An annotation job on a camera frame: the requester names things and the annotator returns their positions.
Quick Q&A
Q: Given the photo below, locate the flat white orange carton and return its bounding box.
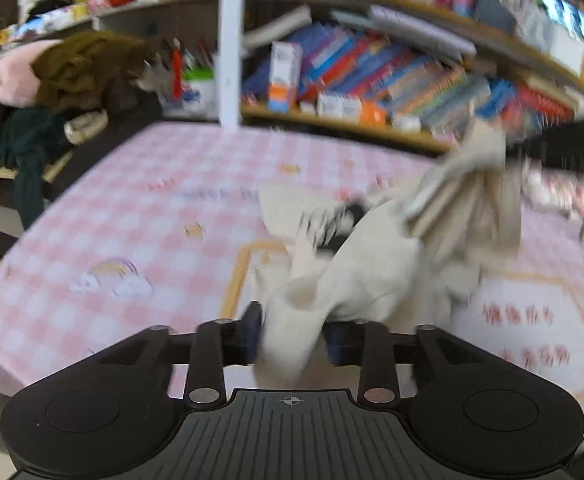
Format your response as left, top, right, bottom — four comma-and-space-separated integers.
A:
317, 92, 388, 127

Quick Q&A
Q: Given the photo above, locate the row of colourful books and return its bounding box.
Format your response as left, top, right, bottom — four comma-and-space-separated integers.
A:
242, 20, 578, 136

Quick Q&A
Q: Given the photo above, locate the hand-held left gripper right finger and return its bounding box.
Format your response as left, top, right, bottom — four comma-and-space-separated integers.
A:
323, 317, 493, 407

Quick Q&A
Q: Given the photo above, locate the white pen tub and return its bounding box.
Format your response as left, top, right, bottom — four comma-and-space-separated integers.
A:
182, 67, 218, 116

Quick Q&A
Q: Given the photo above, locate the pink checked printed blanket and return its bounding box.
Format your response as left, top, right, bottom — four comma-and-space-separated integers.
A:
0, 121, 584, 411

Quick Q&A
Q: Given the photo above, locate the cream printed t-shirt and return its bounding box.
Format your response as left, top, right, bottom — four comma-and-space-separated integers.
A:
252, 115, 525, 383

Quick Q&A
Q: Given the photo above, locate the red tassel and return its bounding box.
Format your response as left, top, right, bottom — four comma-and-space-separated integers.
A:
171, 42, 184, 101

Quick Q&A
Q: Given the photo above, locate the beige shoe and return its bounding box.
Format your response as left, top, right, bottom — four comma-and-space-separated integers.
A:
64, 109, 109, 145

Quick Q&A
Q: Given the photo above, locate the pink bunny plush toy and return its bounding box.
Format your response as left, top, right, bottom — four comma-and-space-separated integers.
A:
522, 167, 584, 226

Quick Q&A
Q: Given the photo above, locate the tall white orange carton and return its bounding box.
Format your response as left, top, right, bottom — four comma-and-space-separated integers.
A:
267, 41, 303, 113

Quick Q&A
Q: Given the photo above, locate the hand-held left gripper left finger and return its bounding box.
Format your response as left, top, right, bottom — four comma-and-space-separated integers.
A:
94, 301, 264, 407

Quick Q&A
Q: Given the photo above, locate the dark green garment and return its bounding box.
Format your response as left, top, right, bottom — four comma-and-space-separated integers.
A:
0, 105, 73, 231

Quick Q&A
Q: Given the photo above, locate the pink fluffy garment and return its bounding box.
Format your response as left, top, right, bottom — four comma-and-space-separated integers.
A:
0, 40, 63, 108

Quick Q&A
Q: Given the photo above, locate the wooden bookshelf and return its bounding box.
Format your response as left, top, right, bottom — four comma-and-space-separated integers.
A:
92, 0, 584, 156

